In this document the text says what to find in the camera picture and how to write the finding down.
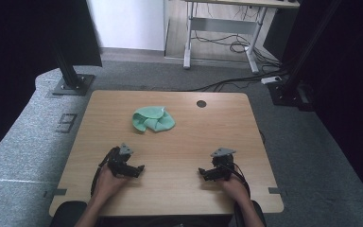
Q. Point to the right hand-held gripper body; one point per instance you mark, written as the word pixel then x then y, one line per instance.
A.
pixel 223 165

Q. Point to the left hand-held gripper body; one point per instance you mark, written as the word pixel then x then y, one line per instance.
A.
pixel 119 162

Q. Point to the person's left hand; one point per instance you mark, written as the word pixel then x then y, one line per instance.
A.
pixel 107 184

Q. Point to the person's right hand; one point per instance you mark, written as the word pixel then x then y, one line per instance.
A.
pixel 234 189

